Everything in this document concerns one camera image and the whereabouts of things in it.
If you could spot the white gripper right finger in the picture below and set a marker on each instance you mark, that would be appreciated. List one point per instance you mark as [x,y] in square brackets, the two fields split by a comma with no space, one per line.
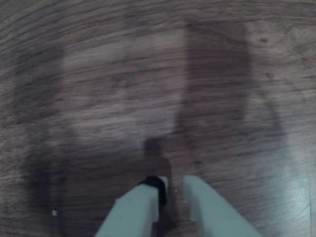
[212,212]

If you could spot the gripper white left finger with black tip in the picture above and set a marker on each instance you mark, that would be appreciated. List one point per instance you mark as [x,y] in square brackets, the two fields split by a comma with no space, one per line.
[133,212]

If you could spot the small white crumb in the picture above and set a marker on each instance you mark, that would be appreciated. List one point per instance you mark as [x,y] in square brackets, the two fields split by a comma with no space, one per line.
[54,212]

